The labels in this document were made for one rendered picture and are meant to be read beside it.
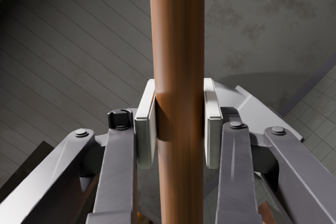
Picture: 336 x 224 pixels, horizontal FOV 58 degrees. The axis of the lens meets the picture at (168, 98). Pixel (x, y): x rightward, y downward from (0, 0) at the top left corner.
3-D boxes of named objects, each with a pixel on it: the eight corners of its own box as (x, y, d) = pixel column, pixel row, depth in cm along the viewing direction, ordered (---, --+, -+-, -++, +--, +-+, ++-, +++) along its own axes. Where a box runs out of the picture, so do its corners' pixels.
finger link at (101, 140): (132, 176, 14) (70, 177, 14) (145, 129, 19) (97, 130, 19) (130, 148, 14) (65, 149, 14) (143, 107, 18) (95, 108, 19)
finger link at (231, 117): (225, 147, 13) (294, 147, 13) (216, 106, 18) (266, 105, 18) (224, 176, 14) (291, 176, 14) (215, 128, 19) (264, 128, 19)
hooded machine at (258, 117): (290, 121, 367) (216, 60, 345) (310, 141, 315) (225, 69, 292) (251, 160, 382) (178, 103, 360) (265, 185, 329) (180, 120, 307)
